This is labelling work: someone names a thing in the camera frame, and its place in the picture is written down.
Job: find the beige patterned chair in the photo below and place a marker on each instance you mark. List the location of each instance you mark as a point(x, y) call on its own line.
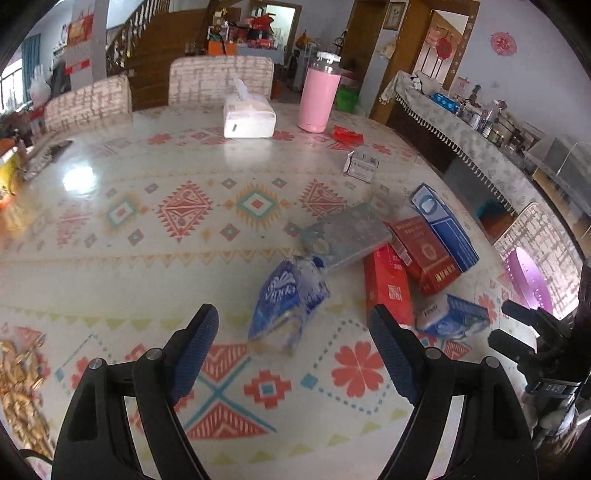
point(207, 81)
point(87, 104)
point(545, 240)

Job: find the red wall poster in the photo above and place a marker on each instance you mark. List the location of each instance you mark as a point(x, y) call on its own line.
point(81, 28)

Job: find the white tissue pack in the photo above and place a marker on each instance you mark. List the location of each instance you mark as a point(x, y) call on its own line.
point(249, 117)

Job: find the green bag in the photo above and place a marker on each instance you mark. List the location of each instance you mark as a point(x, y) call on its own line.
point(347, 99)

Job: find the side table with cloth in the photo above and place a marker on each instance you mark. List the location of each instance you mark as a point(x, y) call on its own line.
point(461, 134)

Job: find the clear acrylic box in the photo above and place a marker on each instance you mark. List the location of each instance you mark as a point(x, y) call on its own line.
point(563, 157)

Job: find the pile of peanuts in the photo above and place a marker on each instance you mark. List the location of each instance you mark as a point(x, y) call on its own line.
point(21, 387)

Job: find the blue curtain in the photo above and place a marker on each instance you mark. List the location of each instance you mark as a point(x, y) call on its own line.
point(31, 55)

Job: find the white plastic bag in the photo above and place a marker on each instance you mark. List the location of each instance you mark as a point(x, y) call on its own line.
point(39, 87)

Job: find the red door ornament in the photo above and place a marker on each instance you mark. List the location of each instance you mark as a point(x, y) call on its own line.
point(442, 45)

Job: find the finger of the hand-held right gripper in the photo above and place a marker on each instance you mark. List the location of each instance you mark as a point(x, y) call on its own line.
point(510, 344)
point(521, 312)

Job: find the blue tissue box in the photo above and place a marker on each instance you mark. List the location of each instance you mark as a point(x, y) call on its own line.
point(445, 102)

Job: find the wooden staircase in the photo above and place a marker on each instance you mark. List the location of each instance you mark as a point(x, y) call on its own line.
point(157, 50)

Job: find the small blue and white pack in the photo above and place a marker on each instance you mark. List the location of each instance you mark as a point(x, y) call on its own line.
point(455, 316)

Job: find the grey box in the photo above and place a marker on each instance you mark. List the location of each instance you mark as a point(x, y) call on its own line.
point(351, 230)

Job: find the round red wall decoration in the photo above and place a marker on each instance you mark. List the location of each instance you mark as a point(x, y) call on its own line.
point(503, 43)

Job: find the red wrapper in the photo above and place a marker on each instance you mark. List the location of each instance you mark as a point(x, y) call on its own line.
point(346, 134)

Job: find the large red box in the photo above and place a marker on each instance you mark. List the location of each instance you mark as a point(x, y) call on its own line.
point(427, 258)

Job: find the narrow red box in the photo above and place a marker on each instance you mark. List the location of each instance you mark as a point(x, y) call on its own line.
point(388, 286)

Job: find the yellow packet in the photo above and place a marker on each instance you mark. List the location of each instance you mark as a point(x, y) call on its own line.
point(9, 173)

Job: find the person's right forearm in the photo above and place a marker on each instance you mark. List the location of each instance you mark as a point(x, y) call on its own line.
point(556, 454)

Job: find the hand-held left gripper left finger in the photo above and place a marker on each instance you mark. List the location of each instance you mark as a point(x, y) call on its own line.
point(196, 355)

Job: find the blue and white box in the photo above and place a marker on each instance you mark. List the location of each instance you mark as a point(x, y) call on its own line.
point(445, 226)

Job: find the person's right hand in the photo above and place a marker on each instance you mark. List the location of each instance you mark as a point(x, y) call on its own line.
point(556, 417)

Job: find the framed wall picture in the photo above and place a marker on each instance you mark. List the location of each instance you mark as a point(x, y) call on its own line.
point(395, 16)

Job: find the small white box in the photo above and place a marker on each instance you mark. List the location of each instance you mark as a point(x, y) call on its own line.
point(362, 167)

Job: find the purple plastic basket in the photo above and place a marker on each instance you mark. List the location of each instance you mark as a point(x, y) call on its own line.
point(526, 277)

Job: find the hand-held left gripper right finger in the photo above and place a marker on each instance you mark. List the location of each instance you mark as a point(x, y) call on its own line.
point(392, 355)

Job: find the pink bottle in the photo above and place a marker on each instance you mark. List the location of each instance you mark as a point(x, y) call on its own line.
point(316, 101)

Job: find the blue plastic wrapper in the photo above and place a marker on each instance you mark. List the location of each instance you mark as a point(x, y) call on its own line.
point(281, 295)

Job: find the dark wooden sideboard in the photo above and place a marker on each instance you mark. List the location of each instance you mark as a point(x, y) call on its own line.
point(415, 134)

